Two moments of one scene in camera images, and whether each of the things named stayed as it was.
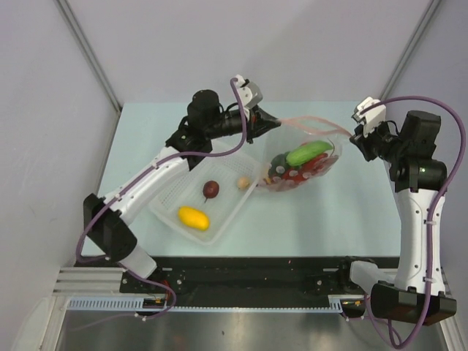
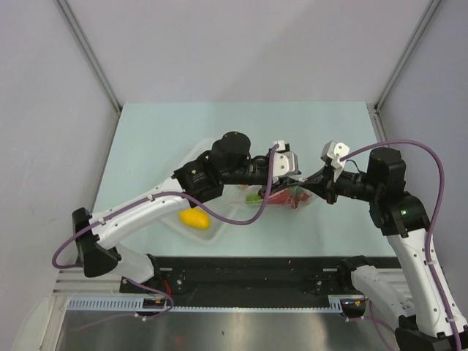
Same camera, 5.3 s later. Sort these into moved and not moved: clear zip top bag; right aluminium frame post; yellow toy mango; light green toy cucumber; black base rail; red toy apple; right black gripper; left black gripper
Moved: left black gripper; clear zip top bag; right black gripper; light green toy cucumber; red toy apple
Not moved: yellow toy mango; right aluminium frame post; black base rail
